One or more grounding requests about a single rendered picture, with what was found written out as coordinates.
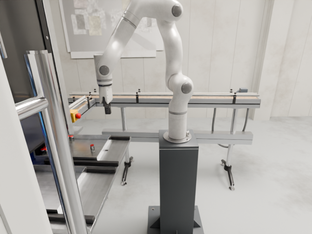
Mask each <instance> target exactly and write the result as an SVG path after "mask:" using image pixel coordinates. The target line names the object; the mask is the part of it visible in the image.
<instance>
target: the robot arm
mask: <svg viewBox="0 0 312 234"><path fill-rule="evenodd" d="M182 15H183V7H182V5H181V3H180V2H178V1H176V0H131V1H130V3H129V4H128V6H127V8H126V9H125V11H124V13H123V15H122V17H121V19H120V20H119V22H118V24H117V26H116V28H115V29H114V31H113V33H112V35H111V37H110V39H109V42H108V44H107V47H106V49H105V51H104V53H96V54H94V55H93V57H94V64H95V71H96V78H97V84H98V86H99V102H100V104H102V103H103V107H104V108H105V114H111V100H112V99H113V96H112V88H111V85H112V83H113V80H112V72H113V70H114V68H115V67H116V65H117V64H118V62H119V60H120V58H121V56H122V54H123V52H124V49H125V46H126V45H127V43H128V42H129V40H130V38H131V36H132V35H133V33H134V31H135V30H136V28H137V26H138V24H139V23H140V21H141V19H142V18H143V17H147V18H154V19H156V22H157V26H158V29H159V31H160V34H161V36H162V39H163V43H164V49H165V55H166V72H165V83H166V86H167V88H168V89H169V90H170V91H172V92H173V98H172V100H171V101H170V103H169V130H168V131H167V132H165V133H164V135H163V138H164V140H165V141H167V142H169V143H175V144H181V143H187V142H189V141H190V140H191V134H190V133H189V131H187V108H188V102H189V100H190V99H191V97H192V95H193V91H194V85H193V82H192V80H191V79H190V78H188V77H187V76H184V75H183V74H182V60H183V51H182V41H181V37H180V35H179V33H178V30H177V28H176V26H175V22H177V21H179V20H180V19H181V17H182Z"/></svg>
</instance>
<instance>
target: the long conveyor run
mask: <svg viewBox="0 0 312 234"><path fill-rule="evenodd" d="M138 90H139V91H138V92H113V93H112V96H113V99H112V100H111V102H110V103H111V107H169V103H170V101H171V100H172V98H173V93H172V92H141V91H140V89H138ZM230 90H231V91H230V93H193V95H192V97H191V99H190V100H189V102H188V108H260V103H261V99H259V98H258V97H259V96H260V95H257V93H236V92H234V93H233V92H232V90H233V89H230ZM69 95H70V96H71V97H69V98H68V103H69V105H71V104H72V103H74V102H73V100H74V99H73V98H72V97H75V100H78V99H80V98H81V97H83V96H85V98H84V99H86V98H87V97H89V96H92V97H91V98H90V99H95V103H96V107H103V103H102V104H100V102H99V92H97V91H96V89H94V92H73V93H72V94H69Z"/></svg>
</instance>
